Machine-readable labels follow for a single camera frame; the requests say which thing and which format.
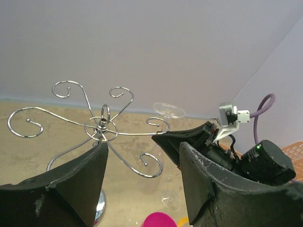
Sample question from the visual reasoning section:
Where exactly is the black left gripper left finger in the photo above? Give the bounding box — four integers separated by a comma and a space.
0, 143, 108, 227

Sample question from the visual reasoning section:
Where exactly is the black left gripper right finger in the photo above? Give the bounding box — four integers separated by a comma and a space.
179, 142, 303, 227

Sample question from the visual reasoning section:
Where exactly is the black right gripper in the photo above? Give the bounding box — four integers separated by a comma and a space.
151, 121, 222, 172

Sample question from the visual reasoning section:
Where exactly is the clear champagne flute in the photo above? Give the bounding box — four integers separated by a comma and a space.
137, 102, 187, 196

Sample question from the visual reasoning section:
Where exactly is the pink plastic wine glass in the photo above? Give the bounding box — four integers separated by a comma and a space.
141, 212, 177, 227

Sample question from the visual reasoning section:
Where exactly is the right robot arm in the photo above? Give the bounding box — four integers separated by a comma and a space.
152, 121, 296, 186

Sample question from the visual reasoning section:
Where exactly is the yellow plastic wine glass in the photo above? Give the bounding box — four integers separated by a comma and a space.
177, 217, 192, 227

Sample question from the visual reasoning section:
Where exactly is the clear wine glass left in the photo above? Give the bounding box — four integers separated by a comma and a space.
161, 189, 180, 210

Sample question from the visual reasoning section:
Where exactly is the orange plastic basket rack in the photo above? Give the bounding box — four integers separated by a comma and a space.
219, 140, 303, 166

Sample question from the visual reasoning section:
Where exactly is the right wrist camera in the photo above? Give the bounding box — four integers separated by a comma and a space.
213, 102, 250, 142

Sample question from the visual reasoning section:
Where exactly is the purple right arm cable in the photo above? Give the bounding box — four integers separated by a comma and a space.
250, 93, 276, 145

